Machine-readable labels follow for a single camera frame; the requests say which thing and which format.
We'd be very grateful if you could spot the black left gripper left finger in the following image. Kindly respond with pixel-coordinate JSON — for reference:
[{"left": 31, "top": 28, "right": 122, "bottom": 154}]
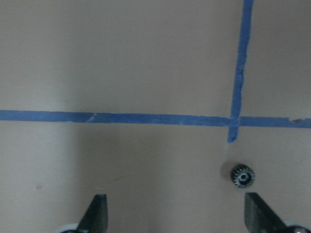
[{"left": 76, "top": 194, "right": 108, "bottom": 233}]

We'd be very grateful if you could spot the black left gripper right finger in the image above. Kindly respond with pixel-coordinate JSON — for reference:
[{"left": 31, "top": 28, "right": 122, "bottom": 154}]
[{"left": 244, "top": 192, "right": 287, "bottom": 233}]

